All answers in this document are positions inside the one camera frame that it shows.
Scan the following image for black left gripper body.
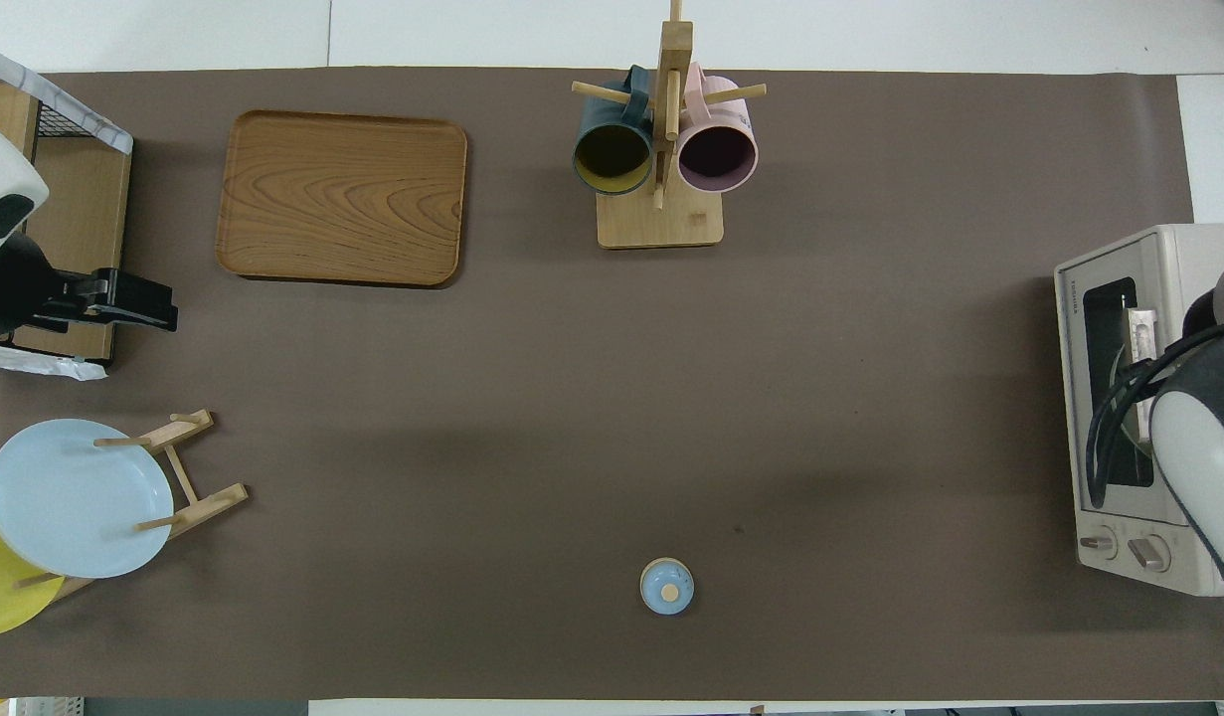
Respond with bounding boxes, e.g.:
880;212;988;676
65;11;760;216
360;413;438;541
0;232;74;341

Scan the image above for glass oven door with handle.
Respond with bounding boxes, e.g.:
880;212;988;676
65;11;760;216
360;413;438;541
1056;239;1184;520

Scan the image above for cream toaster oven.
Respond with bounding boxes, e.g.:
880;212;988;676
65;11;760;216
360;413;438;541
1054;223;1224;598

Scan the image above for wooden stepped shelf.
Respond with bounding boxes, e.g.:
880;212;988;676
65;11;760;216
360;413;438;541
0;80;133;364

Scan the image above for light blue plate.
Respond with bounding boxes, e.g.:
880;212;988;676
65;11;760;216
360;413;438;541
0;418;175;580

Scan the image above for wooden plate rack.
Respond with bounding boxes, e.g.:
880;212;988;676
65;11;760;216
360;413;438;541
15;408;250;603

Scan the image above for wooden serving tray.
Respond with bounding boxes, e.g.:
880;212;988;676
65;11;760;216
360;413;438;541
215;109;470;289

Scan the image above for yellow plate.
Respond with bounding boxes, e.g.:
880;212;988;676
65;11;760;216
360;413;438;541
0;467;66;639

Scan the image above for dark blue mug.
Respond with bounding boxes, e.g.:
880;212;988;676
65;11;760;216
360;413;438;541
572;66;656;197

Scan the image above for wooden mug tree stand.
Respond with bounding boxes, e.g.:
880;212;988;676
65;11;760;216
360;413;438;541
571;0;769;250

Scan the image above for pink mug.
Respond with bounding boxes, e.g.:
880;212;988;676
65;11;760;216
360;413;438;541
676;63;761;195

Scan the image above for brown table mat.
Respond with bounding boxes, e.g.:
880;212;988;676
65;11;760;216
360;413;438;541
0;68;1224;702

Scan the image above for wire basket shelf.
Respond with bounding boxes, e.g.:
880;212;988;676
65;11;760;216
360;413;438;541
0;38;135;384

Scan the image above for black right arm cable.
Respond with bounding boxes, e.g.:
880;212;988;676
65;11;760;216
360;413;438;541
1086;316;1224;510

